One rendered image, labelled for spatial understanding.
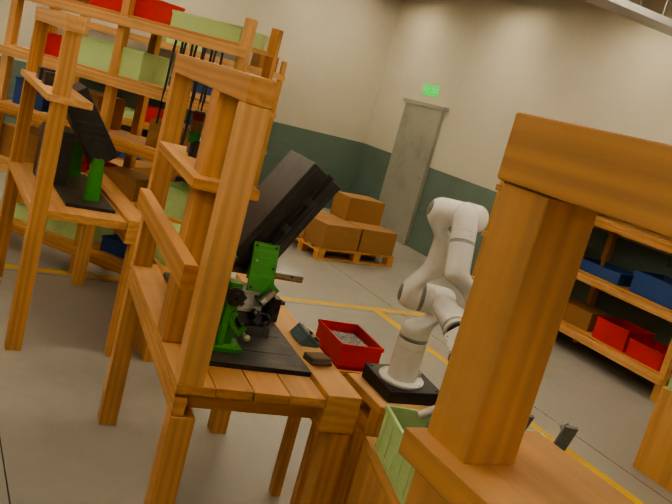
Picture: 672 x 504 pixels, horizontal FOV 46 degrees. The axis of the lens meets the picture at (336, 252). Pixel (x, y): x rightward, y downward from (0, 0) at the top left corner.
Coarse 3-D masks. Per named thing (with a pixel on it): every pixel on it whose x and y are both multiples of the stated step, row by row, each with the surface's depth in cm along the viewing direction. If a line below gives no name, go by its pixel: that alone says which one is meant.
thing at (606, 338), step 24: (600, 216) 831; (648, 240) 750; (600, 264) 856; (600, 288) 792; (624, 288) 780; (648, 288) 751; (576, 312) 831; (600, 312) 833; (576, 336) 811; (600, 336) 794; (624, 336) 770; (648, 336) 783; (624, 360) 755; (648, 360) 741
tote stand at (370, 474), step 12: (372, 444) 282; (360, 456) 289; (372, 456) 276; (360, 468) 286; (372, 468) 273; (360, 480) 283; (372, 480) 271; (384, 480) 259; (360, 492) 280; (372, 492) 268; (384, 492) 258
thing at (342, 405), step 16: (288, 320) 363; (288, 336) 341; (304, 352) 326; (320, 368) 312; (336, 368) 317; (320, 384) 296; (336, 384) 300; (336, 400) 289; (352, 400) 291; (320, 416) 291; (336, 416) 291; (352, 416) 293; (336, 432) 293; (352, 432) 295
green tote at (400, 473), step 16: (384, 416) 277; (400, 416) 278; (416, 416) 279; (384, 432) 273; (400, 432) 257; (384, 448) 270; (384, 464) 265; (400, 464) 252; (400, 480) 249; (400, 496) 246
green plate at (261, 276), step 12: (252, 252) 332; (264, 252) 334; (276, 252) 336; (252, 264) 332; (264, 264) 334; (276, 264) 336; (252, 276) 332; (264, 276) 334; (252, 288) 332; (264, 288) 334
